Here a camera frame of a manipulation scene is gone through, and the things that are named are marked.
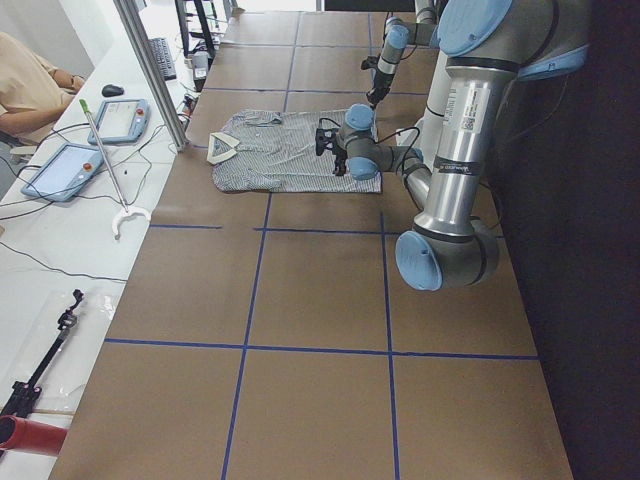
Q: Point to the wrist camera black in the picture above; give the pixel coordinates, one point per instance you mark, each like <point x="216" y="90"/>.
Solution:
<point x="324" y="140"/>
<point x="370" y="62"/>

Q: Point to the white reacher grabber stick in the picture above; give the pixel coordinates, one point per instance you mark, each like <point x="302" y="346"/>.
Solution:
<point x="126" y="211"/>

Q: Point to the black computer mouse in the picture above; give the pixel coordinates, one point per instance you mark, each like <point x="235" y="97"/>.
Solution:
<point x="111" y="90"/>

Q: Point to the near teach pendant tablet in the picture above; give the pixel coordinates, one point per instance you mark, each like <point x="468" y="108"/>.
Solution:
<point x="65" y="173"/>

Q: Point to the striped polo shirt white collar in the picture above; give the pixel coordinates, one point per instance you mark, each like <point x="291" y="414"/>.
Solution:
<point x="275" y="151"/>

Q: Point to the aluminium frame post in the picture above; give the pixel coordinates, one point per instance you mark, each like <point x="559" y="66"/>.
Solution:
<point x="139" y="40"/>

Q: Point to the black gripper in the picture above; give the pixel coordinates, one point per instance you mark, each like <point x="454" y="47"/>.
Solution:
<point x="339" y="156"/>
<point x="380" y="83"/>

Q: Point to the black keyboard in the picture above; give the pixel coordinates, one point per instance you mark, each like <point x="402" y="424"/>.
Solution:
<point x="161" y="52"/>

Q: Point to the red cylinder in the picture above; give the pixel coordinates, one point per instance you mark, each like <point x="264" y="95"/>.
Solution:
<point x="29" y="436"/>

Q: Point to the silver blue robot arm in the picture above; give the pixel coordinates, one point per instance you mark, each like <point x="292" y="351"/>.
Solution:
<point x="398" y="34"/>
<point x="484" y="46"/>

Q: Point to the teach pendant tablet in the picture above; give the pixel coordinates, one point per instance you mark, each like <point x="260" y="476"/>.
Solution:
<point x="65" y="173"/>
<point x="122" y="121"/>

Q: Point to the far teach pendant tablet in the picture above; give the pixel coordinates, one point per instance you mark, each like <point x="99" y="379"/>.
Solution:
<point x="122" y="121"/>

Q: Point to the person in beige shirt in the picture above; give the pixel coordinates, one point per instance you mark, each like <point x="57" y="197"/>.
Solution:
<point x="34" y="92"/>

